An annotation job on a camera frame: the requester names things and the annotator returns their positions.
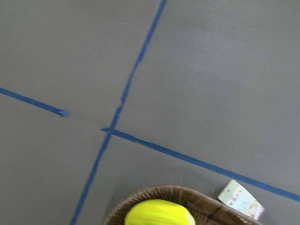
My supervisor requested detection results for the brown wicker basket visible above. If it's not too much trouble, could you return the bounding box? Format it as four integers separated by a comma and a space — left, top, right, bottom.
102, 185, 261, 225

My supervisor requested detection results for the white basket tag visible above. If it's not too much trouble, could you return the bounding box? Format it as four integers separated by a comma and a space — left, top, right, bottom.
217, 180, 265, 220

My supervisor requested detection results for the yellow starfruit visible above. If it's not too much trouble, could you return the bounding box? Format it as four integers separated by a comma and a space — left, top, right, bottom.
124, 199, 196, 225

